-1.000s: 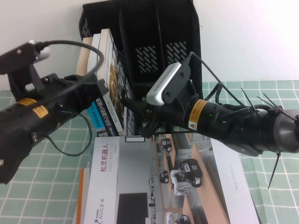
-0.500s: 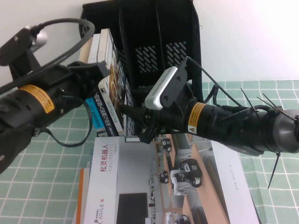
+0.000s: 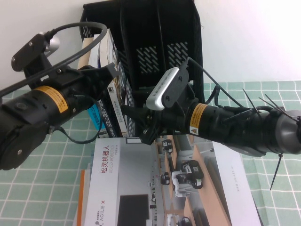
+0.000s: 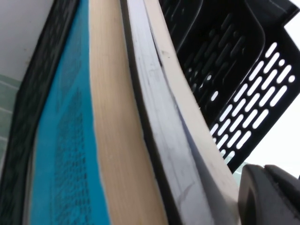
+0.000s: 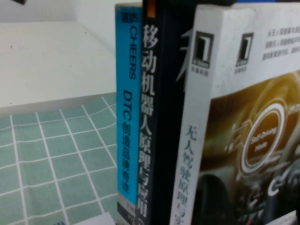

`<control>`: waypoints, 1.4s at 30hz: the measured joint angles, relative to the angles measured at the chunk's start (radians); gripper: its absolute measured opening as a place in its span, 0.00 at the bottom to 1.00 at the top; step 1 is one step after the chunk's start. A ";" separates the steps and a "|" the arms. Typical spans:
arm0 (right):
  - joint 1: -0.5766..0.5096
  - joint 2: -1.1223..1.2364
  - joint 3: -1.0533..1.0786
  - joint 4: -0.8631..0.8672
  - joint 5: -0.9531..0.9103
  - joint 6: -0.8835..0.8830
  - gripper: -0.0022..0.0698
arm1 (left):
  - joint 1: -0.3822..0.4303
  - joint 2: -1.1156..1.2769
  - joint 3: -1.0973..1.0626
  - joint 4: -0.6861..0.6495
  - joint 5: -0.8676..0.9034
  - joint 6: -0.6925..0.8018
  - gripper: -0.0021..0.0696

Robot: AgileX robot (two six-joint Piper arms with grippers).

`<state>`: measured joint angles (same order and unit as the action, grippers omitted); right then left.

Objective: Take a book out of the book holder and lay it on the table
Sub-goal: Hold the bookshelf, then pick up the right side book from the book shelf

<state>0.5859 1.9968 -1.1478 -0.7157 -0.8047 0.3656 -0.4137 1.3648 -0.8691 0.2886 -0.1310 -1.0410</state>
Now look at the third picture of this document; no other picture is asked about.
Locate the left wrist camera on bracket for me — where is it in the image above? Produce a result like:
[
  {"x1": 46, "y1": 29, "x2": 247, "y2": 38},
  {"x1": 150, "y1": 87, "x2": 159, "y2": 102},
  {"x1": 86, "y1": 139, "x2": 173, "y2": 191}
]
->
[{"x1": 11, "y1": 31, "x2": 61, "y2": 80}]

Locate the thin black camera cable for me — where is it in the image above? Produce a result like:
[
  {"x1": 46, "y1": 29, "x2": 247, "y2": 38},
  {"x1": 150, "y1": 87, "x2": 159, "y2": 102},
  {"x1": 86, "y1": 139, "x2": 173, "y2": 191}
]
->
[{"x1": 184, "y1": 56, "x2": 261, "y2": 113}]

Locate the white autonomous driving book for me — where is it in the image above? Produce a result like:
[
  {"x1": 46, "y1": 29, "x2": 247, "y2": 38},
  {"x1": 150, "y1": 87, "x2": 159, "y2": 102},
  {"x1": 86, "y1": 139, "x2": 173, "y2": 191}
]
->
[{"x1": 98, "y1": 29, "x2": 136, "y2": 137}]

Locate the large white AgileX brochure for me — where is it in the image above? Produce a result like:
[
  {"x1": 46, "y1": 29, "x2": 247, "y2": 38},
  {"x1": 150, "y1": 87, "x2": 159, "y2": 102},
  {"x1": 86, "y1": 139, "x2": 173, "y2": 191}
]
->
[{"x1": 83, "y1": 135, "x2": 261, "y2": 226}]

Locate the blue spine paperback book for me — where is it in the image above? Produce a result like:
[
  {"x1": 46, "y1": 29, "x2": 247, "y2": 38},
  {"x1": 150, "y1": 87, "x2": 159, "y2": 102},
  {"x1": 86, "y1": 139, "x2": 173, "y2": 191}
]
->
[{"x1": 77, "y1": 37, "x2": 102, "y2": 131}]

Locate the green checkered tablecloth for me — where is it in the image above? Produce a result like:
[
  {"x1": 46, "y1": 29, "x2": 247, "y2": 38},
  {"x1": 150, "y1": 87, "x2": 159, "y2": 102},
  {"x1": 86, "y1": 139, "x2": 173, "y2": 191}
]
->
[{"x1": 0, "y1": 81, "x2": 301, "y2": 226}]

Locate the orange edged book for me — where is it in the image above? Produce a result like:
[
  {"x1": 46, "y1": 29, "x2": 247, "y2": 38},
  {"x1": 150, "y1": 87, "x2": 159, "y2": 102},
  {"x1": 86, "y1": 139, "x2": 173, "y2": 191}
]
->
[{"x1": 72, "y1": 169, "x2": 87, "y2": 226}]

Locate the black plastic book holder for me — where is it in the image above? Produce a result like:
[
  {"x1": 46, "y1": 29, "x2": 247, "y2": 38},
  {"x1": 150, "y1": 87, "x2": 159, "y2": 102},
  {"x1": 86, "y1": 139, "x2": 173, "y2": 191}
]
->
[{"x1": 79, "y1": 0, "x2": 205, "y2": 139}]

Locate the grey book under brochure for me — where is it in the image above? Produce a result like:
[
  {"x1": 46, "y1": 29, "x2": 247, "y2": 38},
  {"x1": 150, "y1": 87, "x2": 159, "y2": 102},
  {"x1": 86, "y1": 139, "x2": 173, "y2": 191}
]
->
[{"x1": 84, "y1": 161, "x2": 95, "y2": 203}]

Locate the long hanging black zip tie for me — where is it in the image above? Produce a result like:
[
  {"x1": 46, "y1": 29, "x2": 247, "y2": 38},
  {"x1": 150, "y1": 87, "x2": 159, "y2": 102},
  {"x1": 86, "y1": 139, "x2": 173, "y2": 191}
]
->
[{"x1": 269, "y1": 152, "x2": 283, "y2": 191}]

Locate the thin black loop cable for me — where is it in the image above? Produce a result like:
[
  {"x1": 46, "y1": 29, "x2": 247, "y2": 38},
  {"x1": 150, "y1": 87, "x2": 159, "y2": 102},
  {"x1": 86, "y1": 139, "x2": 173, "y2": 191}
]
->
[{"x1": 48, "y1": 126, "x2": 105, "y2": 144}]

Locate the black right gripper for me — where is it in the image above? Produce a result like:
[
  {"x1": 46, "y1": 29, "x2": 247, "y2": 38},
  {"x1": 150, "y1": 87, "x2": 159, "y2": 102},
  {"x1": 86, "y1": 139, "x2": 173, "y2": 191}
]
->
[{"x1": 121, "y1": 105, "x2": 191, "y2": 145}]

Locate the black spine robotics book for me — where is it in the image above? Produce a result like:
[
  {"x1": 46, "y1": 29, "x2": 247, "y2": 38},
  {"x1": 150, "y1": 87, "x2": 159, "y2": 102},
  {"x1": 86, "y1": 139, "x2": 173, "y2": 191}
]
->
[{"x1": 88, "y1": 34, "x2": 118, "y2": 139}]

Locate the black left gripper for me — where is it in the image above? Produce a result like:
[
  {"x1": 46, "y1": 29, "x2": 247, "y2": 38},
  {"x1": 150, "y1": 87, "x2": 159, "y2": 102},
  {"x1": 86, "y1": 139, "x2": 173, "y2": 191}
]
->
[{"x1": 48, "y1": 62, "x2": 123, "y2": 113}]

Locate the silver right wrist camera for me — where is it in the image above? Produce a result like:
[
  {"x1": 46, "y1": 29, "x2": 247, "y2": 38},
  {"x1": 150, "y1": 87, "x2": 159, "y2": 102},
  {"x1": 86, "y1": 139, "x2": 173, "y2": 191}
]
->
[{"x1": 145, "y1": 61, "x2": 196, "y2": 111}]

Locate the thick grey camera cable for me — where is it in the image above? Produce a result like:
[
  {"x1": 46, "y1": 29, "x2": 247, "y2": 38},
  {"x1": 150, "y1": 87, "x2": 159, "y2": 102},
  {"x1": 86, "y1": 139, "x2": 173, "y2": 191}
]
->
[{"x1": 0, "y1": 22, "x2": 107, "y2": 97}]

